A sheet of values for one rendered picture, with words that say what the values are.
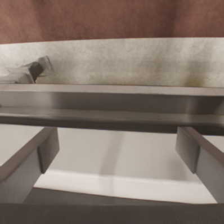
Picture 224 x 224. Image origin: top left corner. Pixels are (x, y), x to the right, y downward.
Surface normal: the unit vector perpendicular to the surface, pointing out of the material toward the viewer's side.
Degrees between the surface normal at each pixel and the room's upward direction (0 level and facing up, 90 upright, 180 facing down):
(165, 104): 0
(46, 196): 90
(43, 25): 0
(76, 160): 90
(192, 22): 0
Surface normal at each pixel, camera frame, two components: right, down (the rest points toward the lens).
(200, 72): -0.12, 0.64
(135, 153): -0.05, -0.77
